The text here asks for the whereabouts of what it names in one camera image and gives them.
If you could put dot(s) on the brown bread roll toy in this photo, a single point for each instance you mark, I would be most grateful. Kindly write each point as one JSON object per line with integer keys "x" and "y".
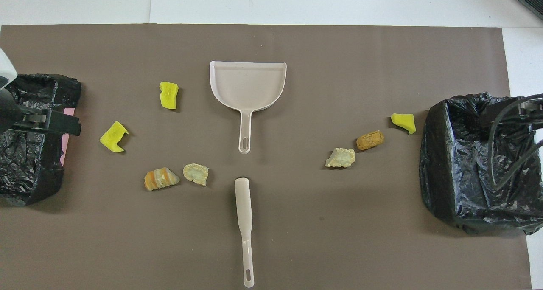
{"x": 370, "y": 140}

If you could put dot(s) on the beige hand brush black bristles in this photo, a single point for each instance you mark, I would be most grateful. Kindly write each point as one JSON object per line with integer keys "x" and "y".
{"x": 243, "y": 205}

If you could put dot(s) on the yellow sponge piece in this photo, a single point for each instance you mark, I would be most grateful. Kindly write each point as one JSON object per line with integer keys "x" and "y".
{"x": 169, "y": 95}
{"x": 113, "y": 137}

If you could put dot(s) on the right black bagged bin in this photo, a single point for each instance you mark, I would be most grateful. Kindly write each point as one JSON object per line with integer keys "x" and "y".
{"x": 25, "y": 167}

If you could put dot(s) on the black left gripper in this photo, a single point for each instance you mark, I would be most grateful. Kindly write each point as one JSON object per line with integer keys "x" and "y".
{"x": 7, "y": 111}

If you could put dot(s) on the pink bin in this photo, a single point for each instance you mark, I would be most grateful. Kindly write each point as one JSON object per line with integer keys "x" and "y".
{"x": 64, "y": 152}

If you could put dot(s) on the yellow sponge wedge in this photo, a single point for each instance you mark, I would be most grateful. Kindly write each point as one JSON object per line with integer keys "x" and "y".
{"x": 404, "y": 122}

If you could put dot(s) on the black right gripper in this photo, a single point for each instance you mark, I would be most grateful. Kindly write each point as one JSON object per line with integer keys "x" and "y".
{"x": 529, "y": 111}

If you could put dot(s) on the pale yellow chunk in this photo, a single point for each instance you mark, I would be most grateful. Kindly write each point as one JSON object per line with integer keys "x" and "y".
{"x": 340, "y": 158}

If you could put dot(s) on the black plastic trash bag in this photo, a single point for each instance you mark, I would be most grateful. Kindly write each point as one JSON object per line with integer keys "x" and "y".
{"x": 458, "y": 162}

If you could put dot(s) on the pale dumpling toy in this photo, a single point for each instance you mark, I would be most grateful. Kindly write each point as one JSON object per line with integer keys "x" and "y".
{"x": 196, "y": 173}

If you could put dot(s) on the brown paper table mat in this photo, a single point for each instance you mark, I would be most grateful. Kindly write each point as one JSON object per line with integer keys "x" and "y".
{"x": 339, "y": 239}

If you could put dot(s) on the beige plastic dustpan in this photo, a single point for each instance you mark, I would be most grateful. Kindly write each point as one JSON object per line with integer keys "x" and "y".
{"x": 248, "y": 86}

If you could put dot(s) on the orange striped croissant toy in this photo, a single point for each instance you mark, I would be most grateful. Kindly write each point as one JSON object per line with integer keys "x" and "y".
{"x": 160, "y": 178}

